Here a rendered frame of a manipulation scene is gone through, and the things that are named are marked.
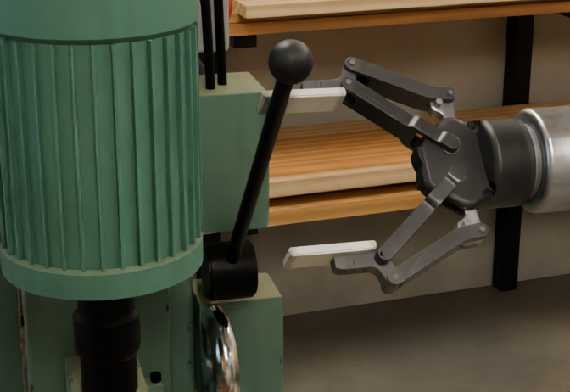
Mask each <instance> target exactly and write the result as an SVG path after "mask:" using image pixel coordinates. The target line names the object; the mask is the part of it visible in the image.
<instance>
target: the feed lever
mask: <svg viewBox="0 0 570 392"><path fill-rule="evenodd" d="M313 63H314V61H313V56H312V53H311V51H310V49H309V48H308V47H307V46H306V45H305V44H304V43H302V42H301V41H298V40H294V39H287V40H283V41H281V42H279V43H278V44H277V45H276V46H275V47H273V49H272V50H271V52H270V55H269V58H268V66H269V69H270V72H271V74H272V75H273V77H275V78H276V79H277V80H276V83H275V86H274V89H273V93H272V95H271V101H270V104H269V107H268V110H267V113H266V117H265V122H264V125H263V128H262V131H261V134H260V140H259V142H258V146H257V149H256V152H255V155H254V160H253V163H252V166H251V169H250V173H249V178H248V180H247V184H246V187H245V190H244V193H243V198H242V202H241V204H240V208H239V211H238V214H237V219H236V222H235V226H234V228H233V232H232V237H231V240H230V241H224V242H214V243H205V244H204V246H203V248H204V259H203V263H202V265H201V267H200V270H201V278H202V284H203V289H204V295H205V297H206V298H207V299H209V301H216V300H232V299H241V298H249V297H254V294H256V292H257V288H258V266H257V260H256V254H255V251H254V246H253V245H252V243H251V242H249V241H248V240H247V239H245V238H246V236H247V233H248V230H249V225H250V222H251V220H252V216H253V214H254V209H255V206H256V203H257V200H258V197H259V195H260V190H261V187H262V184H263V181H264V178H265V174H266V171H267V167H268V165H269V162H270V159H271V154H272V151H273V149H274V145H275V142H276V140H277V135H278V132H279V129H280V126H281V124H282V118H283V116H284V113H285V109H286V107H287V104H288V100H289V96H290V93H291V91H292V88H293V85H294V84H298V83H300V82H302V81H304V80H305V79H306V78H307V77H308V76H309V75H310V73H311V71H312V68H313Z"/></svg>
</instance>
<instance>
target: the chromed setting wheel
mask: <svg viewBox="0 0 570 392"><path fill-rule="evenodd" d="M201 322H202V324H203V325H204V347H202V348H201V367H202V373H203V377H204V381H205V386H204V389H203V392H241V376H240V364H239V356H238V345H237V340H236V335H235V332H234V328H233V325H232V320H231V318H230V317H229V315H228V313H227V312H226V310H225V309H224V308H223V307H221V306H220V305H209V306H207V307H206V308H205V309H204V310H203V312H202V315H201Z"/></svg>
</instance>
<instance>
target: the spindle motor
mask: <svg viewBox="0 0 570 392"><path fill-rule="evenodd" d="M197 18H198V0H0V255H1V266H2V272H3V275H4V276H5V278H6V279H7V280H8V281H9V282H10V283H12V284H13V285H14V286H16V287H17V288H20V289H23V290H24V291H26V292H29V293H33V294H37V295H41V296H45V297H49V298H55V299H61V300H117V299H124V298H131V297H135V296H140V295H145V294H151V293H154V292H157V291H160V290H163V289H166V288H169V287H171V286H174V285H176V284H178V283H180V282H182V281H184V280H186V279H188V278H189V277H191V276H192V275H193V274H194V273H195V272H196V271H197V270H198V269H199V268H200V267H201V265H202V263H203V259H204V248H203V217H202V179H201V142H200V104H199V66H198V22H197Z"/></svg>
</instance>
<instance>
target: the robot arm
mask: <svg viewBox="0 0 570 392"><path fill-rule="evenodd" d="M456 95H457V92H456V90H455V89H454V88H453V87H439V86H429V85H427V84H425V83H422V82H419V81H416V80H413V79H411V78H409V77H406V76H403V75H400V74H397V73H395V72H393V71H390V70H386V69H384V68H381V67H379V66H376V65H374V64H370V63H367V62H365V61H363V60H360V59H357V58H353V57H349V58H347V59H346V60H345V62H344V66H343V68H342V69H341V72H340V74H339V78H338V79H333V80H312V81H304V82H302V84H301V86H300V89H293V90H292V91H291V93H290V96H289V100H288V104H287V107H286V109H285V113H284V114H286V113H306V112H325V111H338V110H339V108H340V106H341V104H344V105H346V106H347V107H349V108H350V109H352V110H353V111H355V112H356V113H358V114H360V115H362V116H363V117H365V118H367V119H368V120H369V121H371V122H373V123H374V124H376V125H377V126H380V127H381V128H382V129H384V130H385V131H387V132H389V133H390V134H392V135H394V136H395V137H397V138H398V139H399V140H400V141H401V143H402V144H403V145H404V146H406V147H407V148H408V149H410V150H412V155H411V164H412V167H413V169H414V170H415V172H416V188H417V191H421V193H422V194H423V195H424V196H425V197H426V198H425V199H424V200H423V201H422V202H421V203H420V205H419V206H418V207H417V208H416V209H415V210H414V211H413V212H412V213H411V215H410V216H409V217H408V218H407V219H406V220H405V221H404V222H403V223H402V225H401V226H400V227H399V228H398V229H397V230H396V231H395V232H394V234H393V235H392V236H391V237H390V238H389V239H388V240H387V241H386V242H385V243H384V245H383V246H382V247H381V248H379V250H378V251H377V252H374V251H375V250H376V248H377V244H376V242H375V241H374V240H372V241H361V242H351V243H341V244H322V245H311V246H301V247H292V248H290V249H289V250H288V252H287V254H286V256H285V258H284V260H283V267H284V268H285V269H291V268H300V267H310V266H329V265H331V269H332V274H335V275H349V274H358V273H371V274H373V275H374V276H376V278H377V280H378V281H379V282H380V284H381V285H380V288H381V290H382V291H383V292H384V293H385V294H392V293H393V292H395V291H396V290H398V289H399V288H401V287H403V286H404V285H406V284H407V283H408V282H410V281H411V280H413V279H414V278H416V277H418V276H419V275H421V274H423V273H424V272H425V271H427V270H428V269H430V268H431V267H433V266H435V265H436V264H438V263H439V262H440V261H442V260H443V259H445V258H446V257H448V256H449V255H452V254H453V253H455V252H456V251H458V250H462V249H470V248H474V247H477V246H478V245H479V244H480V243H481V242H482V241H483V239H484V238H485V237H486V236H487V235H488V233H489V227H488V226H487V225H486V224H485V223H482V222H481V221H480V220H479V217H478V213H477V210H479V209H494V208H505V207H516V206H522V207H523V208H524V209H525V210H526V211H528V212H531V213H545V212H556V211H566V210H570V104H568V105H565V106H551V107H538V108H526V109H523V110H521V111H520V112H519V113H518V114H517V115H516V116H515V117H509V118H495V119H481V120H472V121H462V120H458V119H456V118H455V112H454V104H453V101H454V99H455V97H456ZM386 98H387V99H386ZM388 99H389V100H392V101H395V102H397V103H399V104H403V105H405V106H408V107H411V108H413V109H418V110H421V111H427V112H428V114H429V116H431V117H433V116H436V117H437V118H439V120H440V122H439V123H438V124H437V125H436V126H435V125H434V124H432V123H430V122H429V121H427V120H425V119H423V118H422V117H421V116H414V115H411V114H410V113H408V112H406V111H405V110H403V109H402V108H400V107H399V106H397V105H396V104H393V103H392V102H390V101H389V100H388ZM417 133H418V134H420V135H422V138H419V137H418V136H417V135H416V134H417ZM440 206H443V207H445V208H446V209H448V210H451V211H452V212H454V213H456V214H457V215H459V216H462V220H460V221H459V222H458V223H457V224H456V226H455V230H454V231H452V232H450V233H448V234H447V235H445V236H443V237H442V238H441V239H439V240H438V241H436V242H435V243H433V244H431V245H429V246H428V247H426V248H425V249H424V250H422V251H421V252H419V253H418V254H416V255H414V256H412V257H411V258H410V259H409V260H407V261H405V262H404V263H402V264H401V265H399V266H397V267H394V265H393V263H392V261H391V260H392V259H393V258H394V257H395V256H396V255H397V254H398V253H399V252H400V251H401V250H402V249H403V248H404V246H405V245H406V244H407V243H408V242H409V241H410V240H411V238H412V237H413V236H414V235H415V234H416V233H417V232H418V231H419V229H420V228H421V227H422V226H423V225H424V224H425V223H426V222H427V221H428V220H429V219H430V218H431V216H432V215H433V214H434V213H435V212H436V211H437V210H438V209H439V207H440Z"/></svg>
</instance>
